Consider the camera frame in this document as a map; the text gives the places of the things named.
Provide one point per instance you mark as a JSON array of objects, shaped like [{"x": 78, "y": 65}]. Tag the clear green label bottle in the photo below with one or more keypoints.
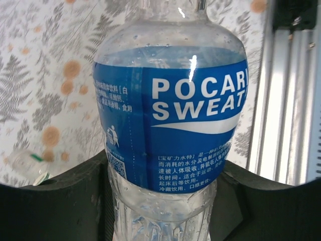
[{"x": 25, "y": 163}]

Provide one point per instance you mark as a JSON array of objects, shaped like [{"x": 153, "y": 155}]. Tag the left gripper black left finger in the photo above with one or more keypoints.
[{"x": 50, "y": 213}]

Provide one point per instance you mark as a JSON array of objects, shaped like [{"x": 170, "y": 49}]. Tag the floral patterned table mat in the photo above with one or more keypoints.
[{"x": 37, "y": 75}]

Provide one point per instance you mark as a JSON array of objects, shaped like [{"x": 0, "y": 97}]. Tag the wide aluminium mounting rail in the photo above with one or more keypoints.
[{"x": 281, "y": 100}]

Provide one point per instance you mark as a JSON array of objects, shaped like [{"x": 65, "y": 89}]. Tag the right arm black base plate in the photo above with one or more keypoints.
[{"x": 301, "y": 17}]

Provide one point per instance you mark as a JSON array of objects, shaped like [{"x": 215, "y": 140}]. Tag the Pocari Sweat blue label bottle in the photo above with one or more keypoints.
[{"x": 175, "y": 113}]

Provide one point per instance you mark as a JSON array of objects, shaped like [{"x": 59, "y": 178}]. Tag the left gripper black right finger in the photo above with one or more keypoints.
[{"x": 263, "y": 213}]

